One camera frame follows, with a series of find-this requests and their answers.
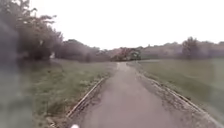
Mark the grey asphalt path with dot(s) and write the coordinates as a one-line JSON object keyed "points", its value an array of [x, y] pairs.
{"points": [[126, 100]]}

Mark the pale kerb beside verge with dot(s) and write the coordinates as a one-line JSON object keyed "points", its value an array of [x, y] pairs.
{"points": [[83, 99]]}

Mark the rough grass verge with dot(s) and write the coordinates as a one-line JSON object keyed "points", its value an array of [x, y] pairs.
{"points": [[53, 86]]}

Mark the grass sports field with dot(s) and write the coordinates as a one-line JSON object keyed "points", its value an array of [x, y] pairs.
{"points": [[186, 76]]}

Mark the robot's own part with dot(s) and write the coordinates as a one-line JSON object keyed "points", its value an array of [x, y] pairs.
{"points": [[75, 126]]}

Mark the stone kerb beside field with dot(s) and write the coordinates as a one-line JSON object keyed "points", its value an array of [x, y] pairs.
{"points": [[181, 97]]}

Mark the large leafy tree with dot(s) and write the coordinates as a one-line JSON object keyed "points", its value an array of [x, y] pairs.
{"points": [[30, 36]]}

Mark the gravel strip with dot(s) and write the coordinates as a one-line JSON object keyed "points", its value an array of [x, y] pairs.
{"points": [[170, 103]]}

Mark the row of trees and bushes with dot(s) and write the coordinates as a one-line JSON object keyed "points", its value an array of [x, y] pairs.
{"points": [[190, 48]]}

